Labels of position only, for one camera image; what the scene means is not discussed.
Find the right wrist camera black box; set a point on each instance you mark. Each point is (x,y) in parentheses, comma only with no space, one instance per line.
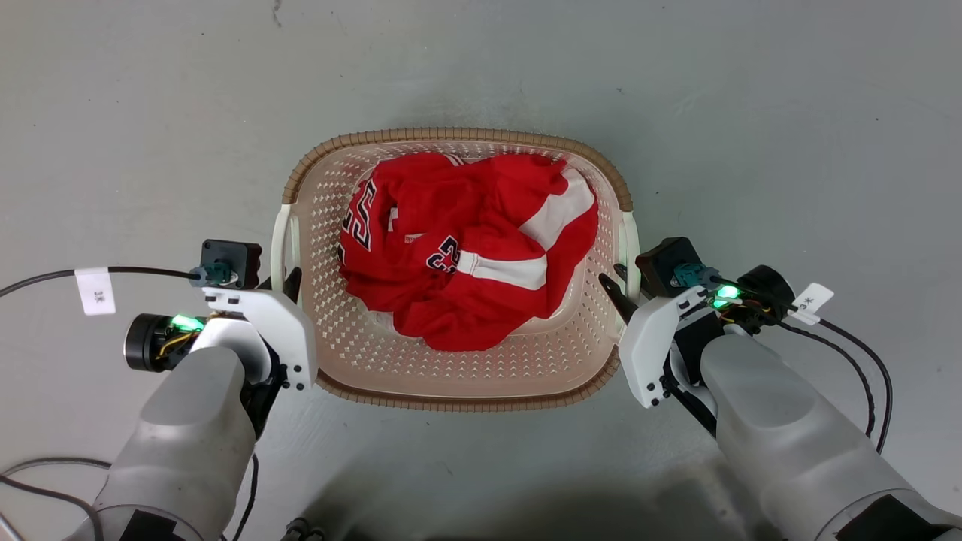
(665,264)

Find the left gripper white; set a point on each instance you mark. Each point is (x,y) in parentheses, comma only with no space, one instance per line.
(282,330)

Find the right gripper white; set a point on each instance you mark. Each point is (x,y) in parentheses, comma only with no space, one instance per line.
(650,353)

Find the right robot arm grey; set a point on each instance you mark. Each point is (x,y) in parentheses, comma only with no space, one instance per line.
(789,443)

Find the beige plastic laundry basket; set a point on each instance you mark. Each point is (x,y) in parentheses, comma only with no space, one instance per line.
(451,368)

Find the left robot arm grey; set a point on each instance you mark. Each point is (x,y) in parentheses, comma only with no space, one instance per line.
(188,451)

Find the dark robot base part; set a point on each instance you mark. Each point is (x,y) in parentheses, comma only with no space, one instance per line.
(302,530)

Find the red and white jersey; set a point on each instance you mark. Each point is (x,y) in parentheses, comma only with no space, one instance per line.
(481,248)

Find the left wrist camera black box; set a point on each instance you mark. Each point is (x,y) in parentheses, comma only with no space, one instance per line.
(233,261)

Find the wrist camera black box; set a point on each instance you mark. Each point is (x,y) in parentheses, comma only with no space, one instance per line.
(233,261)
(665,264)

